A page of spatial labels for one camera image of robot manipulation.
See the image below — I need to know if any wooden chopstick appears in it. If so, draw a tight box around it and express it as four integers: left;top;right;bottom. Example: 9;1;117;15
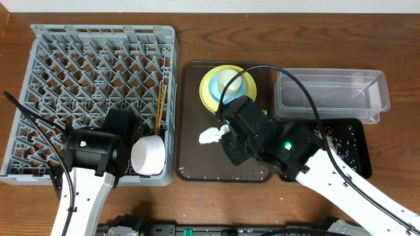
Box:
156;85;167;135
154;81;163;135

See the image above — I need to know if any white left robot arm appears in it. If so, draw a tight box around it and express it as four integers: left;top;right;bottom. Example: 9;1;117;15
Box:
51;109;139;235

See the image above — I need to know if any dark brown serving tray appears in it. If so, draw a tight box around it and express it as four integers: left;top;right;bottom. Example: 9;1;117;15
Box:
176;61;272;183

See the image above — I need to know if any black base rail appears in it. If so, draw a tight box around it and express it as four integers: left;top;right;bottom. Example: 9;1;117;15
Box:
98;224;329;236

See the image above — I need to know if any black waste tray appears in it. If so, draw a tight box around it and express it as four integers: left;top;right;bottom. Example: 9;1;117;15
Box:
277;118;373;183

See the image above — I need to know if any leftover rice pile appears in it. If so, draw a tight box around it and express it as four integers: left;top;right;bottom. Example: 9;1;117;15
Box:
325;125;360;171

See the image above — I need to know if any white cup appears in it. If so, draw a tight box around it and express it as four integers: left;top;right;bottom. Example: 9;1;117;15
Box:
216;68;243;96

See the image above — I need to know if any light blue small plate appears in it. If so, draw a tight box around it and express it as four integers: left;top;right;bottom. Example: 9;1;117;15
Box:
209;69;246;104

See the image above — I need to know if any yellow-green plate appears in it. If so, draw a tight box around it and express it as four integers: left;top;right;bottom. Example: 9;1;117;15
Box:
199;65;257;113

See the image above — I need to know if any white bowl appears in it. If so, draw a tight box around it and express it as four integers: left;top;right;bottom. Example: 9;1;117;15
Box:
131;135;166;176

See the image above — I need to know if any clear plastic container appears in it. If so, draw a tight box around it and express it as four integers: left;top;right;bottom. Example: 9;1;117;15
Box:
274;68;390;123

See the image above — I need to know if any grey plastic dish rack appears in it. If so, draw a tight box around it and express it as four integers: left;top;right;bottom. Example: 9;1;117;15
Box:
19;24;179;186

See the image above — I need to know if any white napkin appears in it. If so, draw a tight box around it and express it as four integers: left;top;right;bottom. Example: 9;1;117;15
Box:
199;124;230;144

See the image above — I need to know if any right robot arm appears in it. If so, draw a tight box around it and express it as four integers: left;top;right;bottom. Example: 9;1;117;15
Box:
220;96;419;235

